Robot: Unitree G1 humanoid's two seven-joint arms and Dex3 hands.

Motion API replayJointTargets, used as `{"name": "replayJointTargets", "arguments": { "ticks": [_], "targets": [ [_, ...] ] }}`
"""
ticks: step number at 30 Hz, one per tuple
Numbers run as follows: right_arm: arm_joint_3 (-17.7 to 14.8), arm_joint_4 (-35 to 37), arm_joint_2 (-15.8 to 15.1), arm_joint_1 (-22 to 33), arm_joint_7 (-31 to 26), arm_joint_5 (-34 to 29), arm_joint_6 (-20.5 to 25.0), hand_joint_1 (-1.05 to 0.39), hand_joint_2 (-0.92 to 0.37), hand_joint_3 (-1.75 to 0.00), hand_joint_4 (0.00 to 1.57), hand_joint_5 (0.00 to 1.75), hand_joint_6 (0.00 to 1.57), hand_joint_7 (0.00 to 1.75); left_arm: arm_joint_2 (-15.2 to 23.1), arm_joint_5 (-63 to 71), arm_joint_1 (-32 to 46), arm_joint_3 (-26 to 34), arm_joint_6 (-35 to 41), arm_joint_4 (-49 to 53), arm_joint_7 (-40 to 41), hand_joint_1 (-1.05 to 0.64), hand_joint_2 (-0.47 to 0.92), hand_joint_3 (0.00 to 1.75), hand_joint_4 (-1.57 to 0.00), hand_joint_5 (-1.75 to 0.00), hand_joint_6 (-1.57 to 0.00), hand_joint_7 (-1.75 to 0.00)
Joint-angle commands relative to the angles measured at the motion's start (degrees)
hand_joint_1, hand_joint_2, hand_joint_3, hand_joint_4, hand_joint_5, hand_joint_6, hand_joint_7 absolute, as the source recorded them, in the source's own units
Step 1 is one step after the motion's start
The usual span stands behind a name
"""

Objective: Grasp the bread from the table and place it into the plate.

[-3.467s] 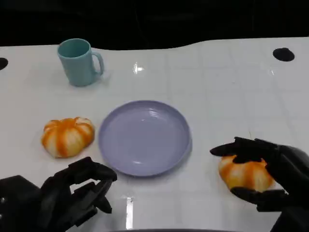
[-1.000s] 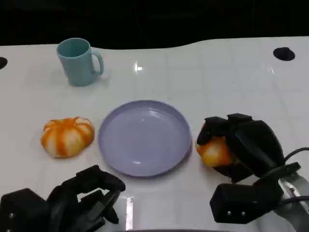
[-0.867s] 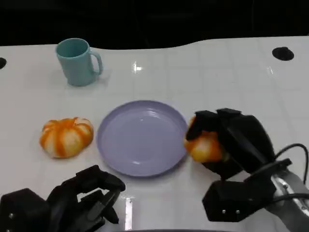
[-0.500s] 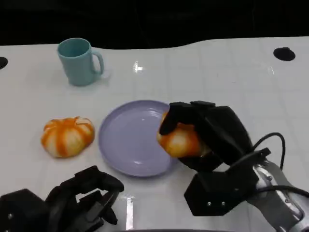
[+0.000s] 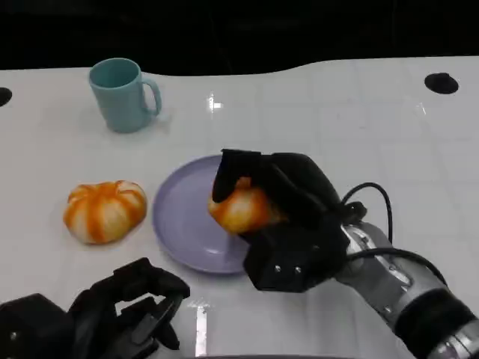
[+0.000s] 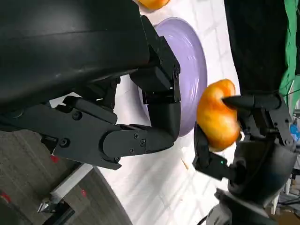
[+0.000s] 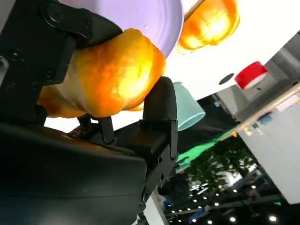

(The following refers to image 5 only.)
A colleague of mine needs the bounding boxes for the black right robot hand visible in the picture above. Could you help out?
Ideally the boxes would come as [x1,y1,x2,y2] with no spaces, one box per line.
[212,148,344,230]

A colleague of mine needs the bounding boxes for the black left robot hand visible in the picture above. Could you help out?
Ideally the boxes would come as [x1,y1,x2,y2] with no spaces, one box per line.
[69,257,190,359]

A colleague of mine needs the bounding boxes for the orange and white bread roll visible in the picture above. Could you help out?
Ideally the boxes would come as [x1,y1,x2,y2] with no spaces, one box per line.
[62,179,147,245]
[207,177,289,236]

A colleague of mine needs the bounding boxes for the lilac plate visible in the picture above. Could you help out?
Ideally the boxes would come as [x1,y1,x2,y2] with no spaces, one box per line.
[151,155,252,276]

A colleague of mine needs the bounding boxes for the pale green mug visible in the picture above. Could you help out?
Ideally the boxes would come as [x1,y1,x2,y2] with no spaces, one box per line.
[88,58,163,134]

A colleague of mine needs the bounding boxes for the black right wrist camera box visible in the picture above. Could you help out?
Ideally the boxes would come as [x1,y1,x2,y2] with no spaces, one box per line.
[242,223,351,293]

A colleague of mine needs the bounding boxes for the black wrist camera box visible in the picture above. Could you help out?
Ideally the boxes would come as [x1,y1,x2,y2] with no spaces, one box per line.
[242,223,351,293]
[0,293,74,359]

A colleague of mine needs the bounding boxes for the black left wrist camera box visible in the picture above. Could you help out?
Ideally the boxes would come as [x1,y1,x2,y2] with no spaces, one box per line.
[0,293,74,359]

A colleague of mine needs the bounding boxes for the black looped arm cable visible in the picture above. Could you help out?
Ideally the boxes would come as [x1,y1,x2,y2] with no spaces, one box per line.
[341,182,394,244]
[346,248,450,287]

